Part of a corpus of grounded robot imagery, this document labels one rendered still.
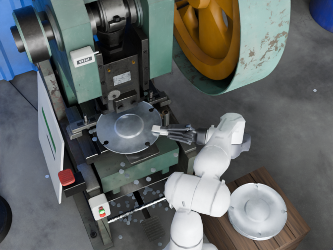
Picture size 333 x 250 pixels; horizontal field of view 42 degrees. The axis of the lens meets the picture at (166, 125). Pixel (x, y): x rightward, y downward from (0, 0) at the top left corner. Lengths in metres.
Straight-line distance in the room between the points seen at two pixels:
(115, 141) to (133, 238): 0.80
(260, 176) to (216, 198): 1.00
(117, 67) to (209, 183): 0.59
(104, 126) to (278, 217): 0.96
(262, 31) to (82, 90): 0.68
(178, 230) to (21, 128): 1.81
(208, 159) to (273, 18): 0.48
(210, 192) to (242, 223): 0.82
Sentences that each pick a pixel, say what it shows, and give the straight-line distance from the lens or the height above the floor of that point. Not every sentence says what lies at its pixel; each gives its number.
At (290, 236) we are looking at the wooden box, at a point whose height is 0.35.
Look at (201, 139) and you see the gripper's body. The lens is 1.83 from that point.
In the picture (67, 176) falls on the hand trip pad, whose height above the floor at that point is 0.76.
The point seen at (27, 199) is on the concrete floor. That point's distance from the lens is 2.73.
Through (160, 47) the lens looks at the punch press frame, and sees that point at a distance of 1.64.
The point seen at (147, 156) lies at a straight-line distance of 1.86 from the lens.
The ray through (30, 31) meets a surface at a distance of 1.48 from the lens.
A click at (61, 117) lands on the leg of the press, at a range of 2.24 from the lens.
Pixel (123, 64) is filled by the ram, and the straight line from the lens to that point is 1.68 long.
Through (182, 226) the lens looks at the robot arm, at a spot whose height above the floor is 1.07.
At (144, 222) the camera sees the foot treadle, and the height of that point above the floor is 0.16.
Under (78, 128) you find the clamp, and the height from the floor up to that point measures 0.75.
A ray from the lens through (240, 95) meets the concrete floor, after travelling 3.10.
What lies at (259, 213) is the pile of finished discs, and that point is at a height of 0.38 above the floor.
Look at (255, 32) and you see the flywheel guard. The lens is 1.40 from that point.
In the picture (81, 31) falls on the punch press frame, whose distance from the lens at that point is 1.44.
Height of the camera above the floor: 2.38
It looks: 55 degrees down
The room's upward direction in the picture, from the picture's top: 2 degrees clockwise
